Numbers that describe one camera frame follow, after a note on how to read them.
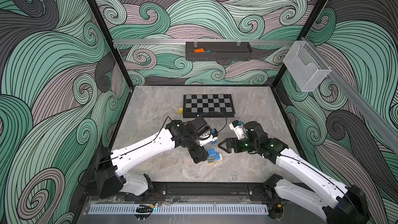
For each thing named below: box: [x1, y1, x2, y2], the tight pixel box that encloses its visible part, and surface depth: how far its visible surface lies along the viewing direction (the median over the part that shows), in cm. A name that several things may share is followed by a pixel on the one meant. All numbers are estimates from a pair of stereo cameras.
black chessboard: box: [182, 93, 236, 119], surface depth 106 cm
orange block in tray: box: [193, 48, 205, 53], surface depth 94 cm
